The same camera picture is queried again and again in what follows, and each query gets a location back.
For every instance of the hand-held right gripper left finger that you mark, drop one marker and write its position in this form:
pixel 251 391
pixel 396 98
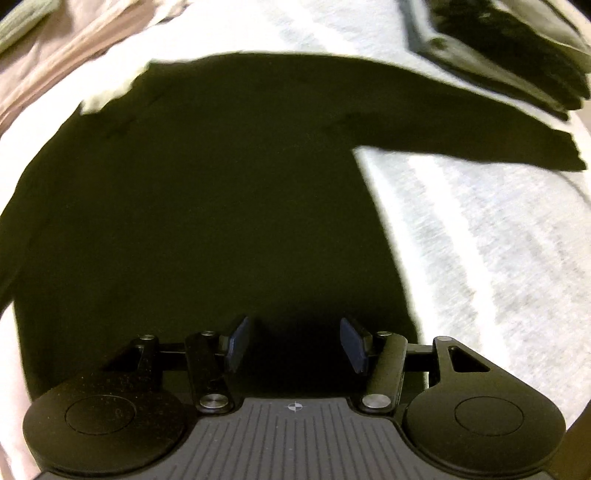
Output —
pixel 240 344

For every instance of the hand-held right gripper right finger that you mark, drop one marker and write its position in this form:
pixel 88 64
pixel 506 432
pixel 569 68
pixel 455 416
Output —
pixel 353 344

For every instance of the black sweater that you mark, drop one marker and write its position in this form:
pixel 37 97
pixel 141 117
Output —
pixel 207 207

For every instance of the striped pink grey bed blanket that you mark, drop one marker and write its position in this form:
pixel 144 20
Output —
pixel 485 230

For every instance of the grey garment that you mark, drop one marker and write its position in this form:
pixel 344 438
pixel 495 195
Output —
pixel 466 64

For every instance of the folded pink blanket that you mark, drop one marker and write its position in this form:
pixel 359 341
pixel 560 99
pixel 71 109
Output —
pixel 69 55

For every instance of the grey-green pillow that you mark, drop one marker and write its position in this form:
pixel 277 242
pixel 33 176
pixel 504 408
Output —
pixel 18 27

